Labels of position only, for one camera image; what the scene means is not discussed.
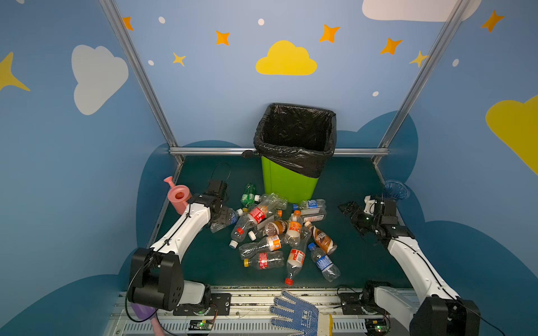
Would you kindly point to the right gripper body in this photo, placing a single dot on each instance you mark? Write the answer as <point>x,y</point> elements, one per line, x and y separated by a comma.
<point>355,216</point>

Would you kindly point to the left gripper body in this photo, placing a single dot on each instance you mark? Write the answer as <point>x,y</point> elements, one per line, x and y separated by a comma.
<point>227,214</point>

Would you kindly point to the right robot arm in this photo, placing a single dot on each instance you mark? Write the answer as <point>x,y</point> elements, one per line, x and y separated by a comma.
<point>439,309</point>

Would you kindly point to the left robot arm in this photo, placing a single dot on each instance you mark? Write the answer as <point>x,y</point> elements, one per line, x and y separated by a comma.
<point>156,275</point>

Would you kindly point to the green bin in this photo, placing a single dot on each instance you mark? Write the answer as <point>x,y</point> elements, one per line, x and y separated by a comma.
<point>290,185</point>

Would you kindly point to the black bin liner bag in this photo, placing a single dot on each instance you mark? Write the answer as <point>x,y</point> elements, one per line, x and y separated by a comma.
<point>299,138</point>

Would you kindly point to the Coca-Cola bottle red label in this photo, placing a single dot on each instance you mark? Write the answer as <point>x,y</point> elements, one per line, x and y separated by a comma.
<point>248,221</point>

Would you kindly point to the purple ribbed vase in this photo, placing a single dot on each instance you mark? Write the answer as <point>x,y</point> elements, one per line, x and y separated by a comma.
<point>395,190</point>

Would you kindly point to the clear bottle blue label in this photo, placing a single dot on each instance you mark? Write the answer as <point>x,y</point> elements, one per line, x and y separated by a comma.
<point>310,204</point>

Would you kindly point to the crushed green bottle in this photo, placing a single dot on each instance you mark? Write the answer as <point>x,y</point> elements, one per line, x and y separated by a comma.
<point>248,196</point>

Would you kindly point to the clear bottle grey label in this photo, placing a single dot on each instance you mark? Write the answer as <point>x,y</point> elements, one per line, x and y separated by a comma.
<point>313,215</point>

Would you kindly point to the amber tea bottle white cap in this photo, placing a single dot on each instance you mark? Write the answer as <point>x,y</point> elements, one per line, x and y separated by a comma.
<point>321,238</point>

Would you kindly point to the pink watering can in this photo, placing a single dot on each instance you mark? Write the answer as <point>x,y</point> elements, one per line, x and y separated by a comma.
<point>178,195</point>

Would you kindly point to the clear bottle white cap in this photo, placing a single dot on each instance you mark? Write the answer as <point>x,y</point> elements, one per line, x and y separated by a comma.
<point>277,201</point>

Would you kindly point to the brown tea bottle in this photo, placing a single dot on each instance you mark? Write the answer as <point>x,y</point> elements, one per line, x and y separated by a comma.
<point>270,228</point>

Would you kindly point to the clear bottle orange label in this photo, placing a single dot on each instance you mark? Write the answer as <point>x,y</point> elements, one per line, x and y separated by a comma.
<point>267,244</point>

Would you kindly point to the orange label bottle orange cap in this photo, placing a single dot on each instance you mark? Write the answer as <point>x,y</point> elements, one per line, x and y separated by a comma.
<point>294,227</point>

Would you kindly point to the Pepsi bottle blue cap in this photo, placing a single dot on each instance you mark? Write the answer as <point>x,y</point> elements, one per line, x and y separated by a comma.
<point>323,262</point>

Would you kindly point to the Coke bottle yellow cap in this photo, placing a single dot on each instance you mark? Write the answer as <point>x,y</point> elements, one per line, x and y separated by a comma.
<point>265,261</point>

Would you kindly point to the tall bottle red cap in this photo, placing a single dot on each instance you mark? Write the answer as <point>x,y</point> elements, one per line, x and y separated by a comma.
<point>297,257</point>

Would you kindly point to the blue dotted work glove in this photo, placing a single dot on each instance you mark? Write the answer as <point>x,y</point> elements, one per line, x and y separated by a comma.
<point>299,316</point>

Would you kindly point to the purple toy shovel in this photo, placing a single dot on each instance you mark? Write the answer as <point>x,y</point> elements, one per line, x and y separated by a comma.
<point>148,313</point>

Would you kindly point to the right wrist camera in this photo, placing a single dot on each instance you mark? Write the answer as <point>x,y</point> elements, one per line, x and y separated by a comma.
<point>370,202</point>

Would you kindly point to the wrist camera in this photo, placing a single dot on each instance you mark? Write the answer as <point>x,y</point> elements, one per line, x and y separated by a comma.
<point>217,188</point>
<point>370,202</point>

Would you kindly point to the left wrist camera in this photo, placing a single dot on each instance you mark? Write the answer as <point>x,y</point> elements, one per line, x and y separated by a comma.
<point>217,188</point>

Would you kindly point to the right aluminium post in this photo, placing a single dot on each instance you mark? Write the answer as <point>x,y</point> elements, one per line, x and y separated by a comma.
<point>444,38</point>

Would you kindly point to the aluminium post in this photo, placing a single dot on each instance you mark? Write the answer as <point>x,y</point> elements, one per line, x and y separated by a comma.
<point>122,34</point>
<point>444,38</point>

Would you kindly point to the aluminium back rail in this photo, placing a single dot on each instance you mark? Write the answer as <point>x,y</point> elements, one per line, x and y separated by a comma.
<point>249,152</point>

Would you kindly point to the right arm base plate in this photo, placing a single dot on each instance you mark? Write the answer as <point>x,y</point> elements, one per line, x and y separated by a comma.
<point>351,304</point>

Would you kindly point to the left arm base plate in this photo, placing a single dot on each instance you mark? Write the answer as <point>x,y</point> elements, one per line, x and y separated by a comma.
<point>216,302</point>

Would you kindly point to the left aluminium post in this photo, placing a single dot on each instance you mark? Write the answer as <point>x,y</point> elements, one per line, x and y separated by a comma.
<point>122,34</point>

